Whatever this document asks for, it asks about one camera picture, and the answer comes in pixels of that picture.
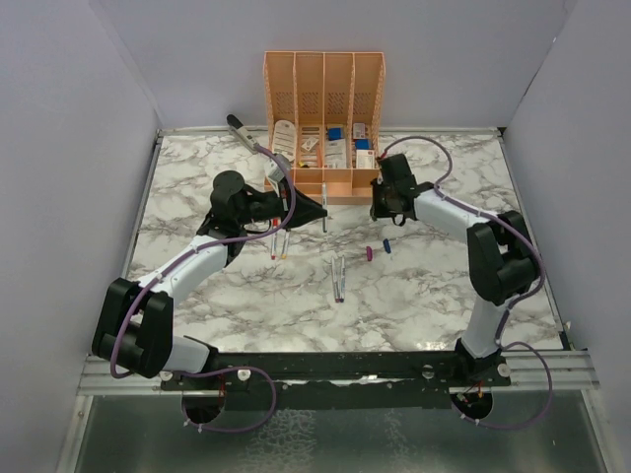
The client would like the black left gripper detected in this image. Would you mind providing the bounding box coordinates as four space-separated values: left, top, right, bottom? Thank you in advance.
237 174 327 232

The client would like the white pen green end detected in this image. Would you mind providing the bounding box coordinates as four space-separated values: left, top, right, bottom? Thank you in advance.
321 182 328 234

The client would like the white pen red end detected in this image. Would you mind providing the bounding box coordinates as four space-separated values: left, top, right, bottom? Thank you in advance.
270 218 279 260

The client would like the white pen magenta end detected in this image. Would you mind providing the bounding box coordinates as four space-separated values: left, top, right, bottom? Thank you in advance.
330 255 340 303

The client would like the white pen yellow end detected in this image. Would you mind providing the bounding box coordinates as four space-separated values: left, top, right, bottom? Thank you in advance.
281 231 290 259

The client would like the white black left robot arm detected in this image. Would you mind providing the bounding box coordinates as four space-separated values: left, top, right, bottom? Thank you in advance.
92 170 327 389

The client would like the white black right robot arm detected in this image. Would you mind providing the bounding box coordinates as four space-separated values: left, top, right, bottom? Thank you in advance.
371 154 541 385

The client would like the white pen blue end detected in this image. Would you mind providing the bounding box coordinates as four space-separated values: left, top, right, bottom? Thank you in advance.
339 255 346 303

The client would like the white red staples box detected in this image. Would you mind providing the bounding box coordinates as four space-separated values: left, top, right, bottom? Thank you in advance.
356 150 376 169

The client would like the blue eraser box lower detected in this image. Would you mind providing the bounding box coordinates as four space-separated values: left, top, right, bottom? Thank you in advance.
355 139 372 150

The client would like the blue eraser box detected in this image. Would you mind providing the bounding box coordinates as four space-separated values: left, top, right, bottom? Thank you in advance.
355 139 372 150
327 127 344 141

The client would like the small white packet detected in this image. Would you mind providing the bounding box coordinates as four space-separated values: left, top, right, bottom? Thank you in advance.
301 136 318 152

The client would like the white oval label card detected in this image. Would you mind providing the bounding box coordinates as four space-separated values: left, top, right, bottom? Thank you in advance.
271 119 297 163

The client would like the blue eraser box upper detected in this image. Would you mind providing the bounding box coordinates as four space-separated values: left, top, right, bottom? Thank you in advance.
327 127 344 141

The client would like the orange plastic desk organizer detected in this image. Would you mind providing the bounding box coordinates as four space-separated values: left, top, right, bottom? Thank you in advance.
263 51 386 204

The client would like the black grey stapler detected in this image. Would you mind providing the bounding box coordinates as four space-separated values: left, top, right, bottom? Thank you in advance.
226 114 258 154

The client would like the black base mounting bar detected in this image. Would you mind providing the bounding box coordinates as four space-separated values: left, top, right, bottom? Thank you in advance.
161 347 510 411

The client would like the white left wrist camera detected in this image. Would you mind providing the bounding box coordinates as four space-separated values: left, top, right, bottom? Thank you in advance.
264 153 291 193

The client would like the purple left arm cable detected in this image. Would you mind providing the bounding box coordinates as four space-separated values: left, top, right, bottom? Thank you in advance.
108 142 297 435

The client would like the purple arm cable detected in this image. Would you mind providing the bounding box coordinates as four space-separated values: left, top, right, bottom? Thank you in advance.
108 142 297 435
378 135 554 431

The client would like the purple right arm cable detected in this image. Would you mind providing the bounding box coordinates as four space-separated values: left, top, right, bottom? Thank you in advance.
378 135 554 431

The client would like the aluminium table edge rail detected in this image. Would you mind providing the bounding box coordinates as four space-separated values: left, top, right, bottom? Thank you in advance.
53 126 167 473

